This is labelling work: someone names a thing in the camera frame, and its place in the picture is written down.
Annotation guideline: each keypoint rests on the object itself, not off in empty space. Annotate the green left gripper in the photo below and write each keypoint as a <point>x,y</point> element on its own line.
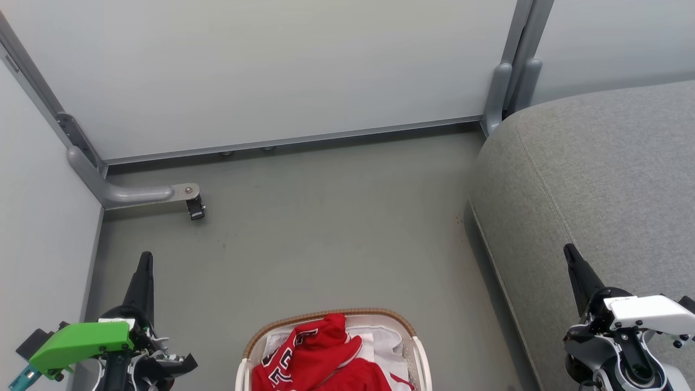
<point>81,342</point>

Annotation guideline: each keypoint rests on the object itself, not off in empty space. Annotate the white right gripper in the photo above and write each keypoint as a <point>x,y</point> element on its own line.
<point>646,312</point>

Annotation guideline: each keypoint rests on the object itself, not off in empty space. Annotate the red white sports jersey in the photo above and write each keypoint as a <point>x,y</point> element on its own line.
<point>320,358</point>

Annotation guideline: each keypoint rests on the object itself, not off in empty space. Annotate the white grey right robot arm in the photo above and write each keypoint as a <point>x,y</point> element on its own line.
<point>608,364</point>

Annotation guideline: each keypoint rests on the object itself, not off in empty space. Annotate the grey fabric sofa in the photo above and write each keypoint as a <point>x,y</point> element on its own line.
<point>592,184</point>

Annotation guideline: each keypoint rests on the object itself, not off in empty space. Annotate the black caster wheel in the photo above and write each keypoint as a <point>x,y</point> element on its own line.
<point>195,209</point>

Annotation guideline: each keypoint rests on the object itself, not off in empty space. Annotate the grey partition foot bar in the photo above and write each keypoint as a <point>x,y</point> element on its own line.
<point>130,194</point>

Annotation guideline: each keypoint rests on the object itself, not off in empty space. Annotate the white laundry basket brown rim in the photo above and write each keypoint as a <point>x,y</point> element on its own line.
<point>421,358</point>

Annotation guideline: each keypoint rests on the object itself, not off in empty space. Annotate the white cloth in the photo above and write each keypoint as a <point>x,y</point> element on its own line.
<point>383,342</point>

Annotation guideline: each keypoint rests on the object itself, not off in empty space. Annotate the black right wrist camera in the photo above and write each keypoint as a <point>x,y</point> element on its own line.
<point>688,304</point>

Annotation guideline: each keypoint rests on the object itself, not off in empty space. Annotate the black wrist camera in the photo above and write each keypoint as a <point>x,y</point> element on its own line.
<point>688,304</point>
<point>35,342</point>

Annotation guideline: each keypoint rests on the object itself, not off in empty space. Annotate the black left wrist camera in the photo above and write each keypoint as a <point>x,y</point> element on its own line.
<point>35,342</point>

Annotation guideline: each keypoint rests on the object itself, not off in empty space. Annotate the grey partition bottom rail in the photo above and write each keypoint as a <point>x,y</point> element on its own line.
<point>293,140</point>

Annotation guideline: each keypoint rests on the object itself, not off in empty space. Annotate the grey partition corner post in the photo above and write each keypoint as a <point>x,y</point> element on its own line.
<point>38,81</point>

